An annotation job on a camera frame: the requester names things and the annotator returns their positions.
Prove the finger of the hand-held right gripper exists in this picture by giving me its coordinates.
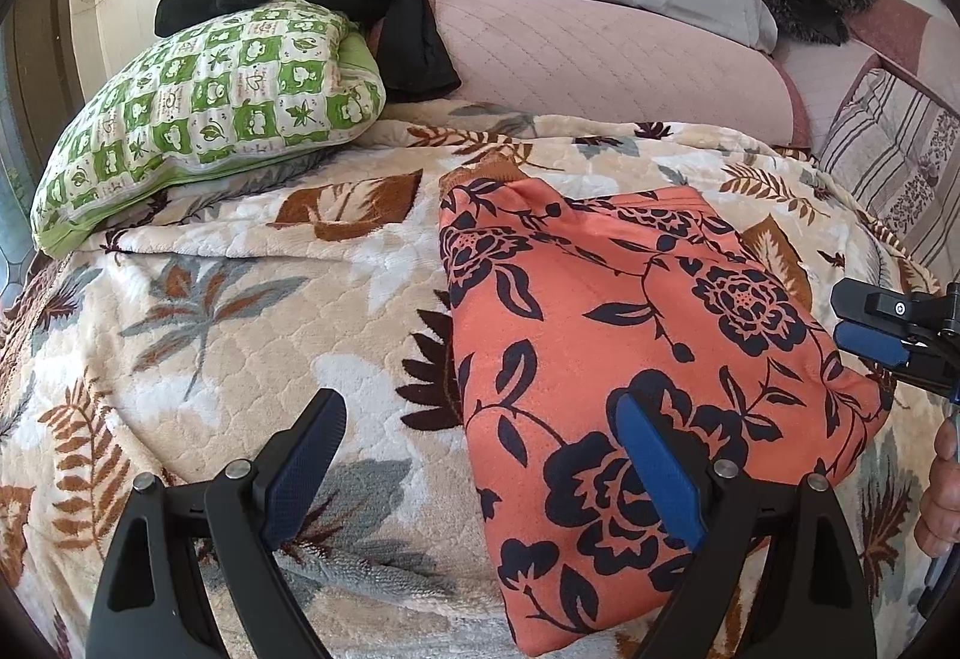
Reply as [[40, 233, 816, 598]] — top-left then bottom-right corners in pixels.
[[834, 320, 938, 369], [832, 276, 947, 324]]

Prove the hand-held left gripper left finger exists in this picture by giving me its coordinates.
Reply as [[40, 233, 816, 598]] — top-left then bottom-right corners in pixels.
[[86, 387, 347, 659]]

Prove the orange floral garment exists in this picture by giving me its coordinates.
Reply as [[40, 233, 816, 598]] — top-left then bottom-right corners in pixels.
[[439, 175, 890, 649]]

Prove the maroon quilted cover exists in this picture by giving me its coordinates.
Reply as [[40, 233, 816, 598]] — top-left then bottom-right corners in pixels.
[[772, 0, 960, 128]]

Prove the striped floral cushion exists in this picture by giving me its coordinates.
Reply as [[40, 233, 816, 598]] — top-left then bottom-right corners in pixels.
[[814, 67, 960, 270]]

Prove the person's right hand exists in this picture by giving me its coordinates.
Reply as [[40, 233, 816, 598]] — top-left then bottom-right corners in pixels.
[[913, 413, 960, 559]]

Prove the cream leaf-print blanket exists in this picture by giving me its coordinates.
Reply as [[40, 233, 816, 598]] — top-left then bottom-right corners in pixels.
[[0, 112, 953, 659]]

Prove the green checked pillow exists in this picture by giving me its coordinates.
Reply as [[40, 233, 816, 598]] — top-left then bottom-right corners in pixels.
[[30, 0, 387, 255]]

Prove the pink quilted bolster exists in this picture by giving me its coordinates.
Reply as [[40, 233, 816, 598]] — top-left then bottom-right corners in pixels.
[[424, 0, 811, 151]]

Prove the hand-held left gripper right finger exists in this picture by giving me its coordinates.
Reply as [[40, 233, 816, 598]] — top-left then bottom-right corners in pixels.
[[613, 393, 878, 659]]

